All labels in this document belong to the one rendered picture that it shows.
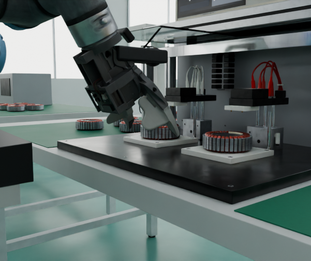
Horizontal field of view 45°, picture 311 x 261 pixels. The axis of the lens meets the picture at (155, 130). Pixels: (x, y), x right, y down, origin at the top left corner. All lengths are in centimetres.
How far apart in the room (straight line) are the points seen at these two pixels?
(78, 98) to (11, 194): 523
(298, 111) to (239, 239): 57
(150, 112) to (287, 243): 30
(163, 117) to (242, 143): 24
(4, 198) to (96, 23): 36
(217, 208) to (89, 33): 33
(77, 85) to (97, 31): 532
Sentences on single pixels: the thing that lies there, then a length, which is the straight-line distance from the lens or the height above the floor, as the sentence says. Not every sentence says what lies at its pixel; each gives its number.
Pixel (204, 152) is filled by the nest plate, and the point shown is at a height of 78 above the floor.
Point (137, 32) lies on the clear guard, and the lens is 94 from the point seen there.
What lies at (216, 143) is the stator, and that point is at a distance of 82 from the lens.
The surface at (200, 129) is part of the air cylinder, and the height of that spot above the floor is 80.
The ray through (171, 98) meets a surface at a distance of 107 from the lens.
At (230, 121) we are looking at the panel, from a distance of 119.
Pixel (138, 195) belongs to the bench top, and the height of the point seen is 73.
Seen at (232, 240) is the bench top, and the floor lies 71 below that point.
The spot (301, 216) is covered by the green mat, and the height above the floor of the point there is 75.
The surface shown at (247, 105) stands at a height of 88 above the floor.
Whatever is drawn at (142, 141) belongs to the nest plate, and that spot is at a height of 78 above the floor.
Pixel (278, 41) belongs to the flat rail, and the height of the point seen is 103.
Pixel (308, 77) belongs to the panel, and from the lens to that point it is 104.
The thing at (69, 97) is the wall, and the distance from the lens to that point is 586.
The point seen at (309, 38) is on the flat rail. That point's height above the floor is 103.
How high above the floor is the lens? 93
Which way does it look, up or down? 7 degrees down
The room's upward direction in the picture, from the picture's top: straight up
